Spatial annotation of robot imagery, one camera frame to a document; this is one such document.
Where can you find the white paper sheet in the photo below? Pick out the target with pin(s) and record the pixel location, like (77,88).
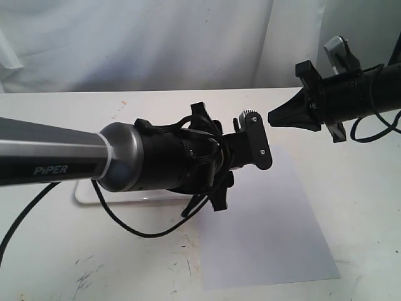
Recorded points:
(268,234)

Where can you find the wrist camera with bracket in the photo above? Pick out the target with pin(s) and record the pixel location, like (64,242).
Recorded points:
(249,143)
(340,57)

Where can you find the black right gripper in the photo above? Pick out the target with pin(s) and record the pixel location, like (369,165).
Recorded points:
(307,109)

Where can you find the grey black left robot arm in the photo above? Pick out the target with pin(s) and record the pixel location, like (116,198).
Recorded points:
(187,157)

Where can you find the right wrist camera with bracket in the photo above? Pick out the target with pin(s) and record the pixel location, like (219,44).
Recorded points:
(340,57)

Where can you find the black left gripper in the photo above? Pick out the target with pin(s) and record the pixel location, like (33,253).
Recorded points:
(209,157)

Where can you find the white plastic tray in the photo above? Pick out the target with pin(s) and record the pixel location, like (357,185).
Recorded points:
(86,194)

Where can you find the black stand pole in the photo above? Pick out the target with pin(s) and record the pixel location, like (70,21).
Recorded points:
(396,53)

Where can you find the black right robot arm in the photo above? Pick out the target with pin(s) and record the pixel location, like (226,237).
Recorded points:
(341,102)

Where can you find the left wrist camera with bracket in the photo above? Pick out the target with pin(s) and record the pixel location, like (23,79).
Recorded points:
(249,143)

